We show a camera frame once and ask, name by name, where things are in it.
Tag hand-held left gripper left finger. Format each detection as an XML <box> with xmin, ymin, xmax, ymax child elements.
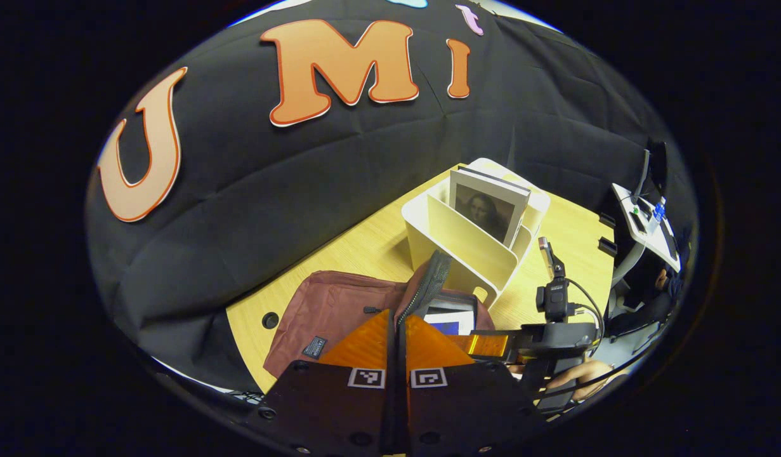
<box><xmin>254</xmin><ymin>309</ymin><xmax>397</xmax><ymax>455</ymax></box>

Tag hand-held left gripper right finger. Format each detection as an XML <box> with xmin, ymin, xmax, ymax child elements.
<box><xmin>400</xmin><ymin>314</ymin><xmax>544</xmax><ymax>455</ymax></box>

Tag blue cover book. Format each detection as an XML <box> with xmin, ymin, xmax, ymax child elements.
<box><xmin>423</xmin><ymin>307</ymin><xmax>477</xmax><ymax>336</ymax></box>

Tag white bookshelf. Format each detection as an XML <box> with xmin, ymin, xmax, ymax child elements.
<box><xmin>401</xmin><ymin>157</ymin><xmax>551</xmax><ymax>310</ymax></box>

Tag maroon schoolbag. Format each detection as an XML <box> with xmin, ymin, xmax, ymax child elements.
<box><xmin>263</xmin><ymin>249</ymin><xmax>496</xmax><ymax>379</ymax></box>

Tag portrait cover book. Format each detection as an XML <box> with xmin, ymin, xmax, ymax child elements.
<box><xmin>449</xmin><ymin>166</ymin><xmax>532</xmax><ymax>249</ymax></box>

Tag white side desk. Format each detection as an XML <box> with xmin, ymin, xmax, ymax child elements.
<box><xmin>611</xmin><ymin>183</ymin><xmax>683</xmax><ymax>275</ymax></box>

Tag black monitor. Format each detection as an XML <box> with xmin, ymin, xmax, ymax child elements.
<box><xmin>630</xmin><ymin>140</ymin><xmax>669</xmax><ymax>205</ymax></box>

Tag plain black side cloth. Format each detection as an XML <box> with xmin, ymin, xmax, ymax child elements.
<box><xmin>492</xmin><ymin>16</ymin><xmax>683</xmax><ymax>255</ymax></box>

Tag black backdrop cloth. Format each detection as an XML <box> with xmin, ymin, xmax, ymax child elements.
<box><xmin>86</xmin><ymin>0</ymin><xmax>518</xmax><ymax>394</ymax></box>

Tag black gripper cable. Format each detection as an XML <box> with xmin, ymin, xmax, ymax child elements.
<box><xmin>565</xmin><ymin>279</ymin><xmax>608</xmax><ymax>357</ymax></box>

